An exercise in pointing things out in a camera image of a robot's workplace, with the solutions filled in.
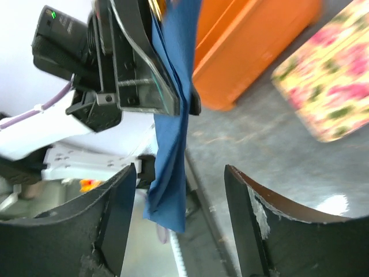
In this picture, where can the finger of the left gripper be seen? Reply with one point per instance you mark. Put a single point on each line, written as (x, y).
(194, 102)

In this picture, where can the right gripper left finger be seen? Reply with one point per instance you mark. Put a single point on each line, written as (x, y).
(86, 236)

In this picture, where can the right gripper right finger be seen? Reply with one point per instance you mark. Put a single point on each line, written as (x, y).
(276, 236)

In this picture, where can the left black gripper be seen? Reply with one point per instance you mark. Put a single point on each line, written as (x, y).
(143, 84)

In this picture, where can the dark blue paper napkin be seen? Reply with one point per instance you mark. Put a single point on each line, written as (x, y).
(174, 40)

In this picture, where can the gold knife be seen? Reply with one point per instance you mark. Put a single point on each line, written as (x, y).
(159, 7)

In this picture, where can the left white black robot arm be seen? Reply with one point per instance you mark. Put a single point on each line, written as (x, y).
(29, 151)

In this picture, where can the orange plastic basin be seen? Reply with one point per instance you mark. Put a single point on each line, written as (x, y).
(238, 40)

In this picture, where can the floral rectangular tray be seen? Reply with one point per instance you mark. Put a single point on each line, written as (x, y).
(326, 79)

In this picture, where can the white slotted cable duct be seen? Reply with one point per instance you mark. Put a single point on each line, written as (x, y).
(180, 264)

